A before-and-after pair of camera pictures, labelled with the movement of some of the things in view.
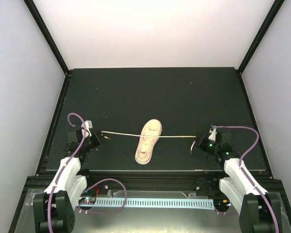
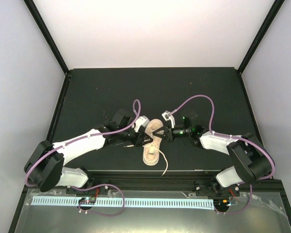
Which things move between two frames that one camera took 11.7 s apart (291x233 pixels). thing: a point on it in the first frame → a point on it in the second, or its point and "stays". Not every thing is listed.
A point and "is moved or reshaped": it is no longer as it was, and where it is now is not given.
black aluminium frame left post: (46, 34) stays
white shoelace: (154, 137) is moved or reshaped
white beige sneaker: (144, 151) is moved or reshaped
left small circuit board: (87, 200) stays
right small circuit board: (221, 203) stays
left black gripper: (97, 142) → (138, 140)
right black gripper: (202, 143) → (168, 132)
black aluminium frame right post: (260, 34) stays
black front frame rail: (147, 181) stays
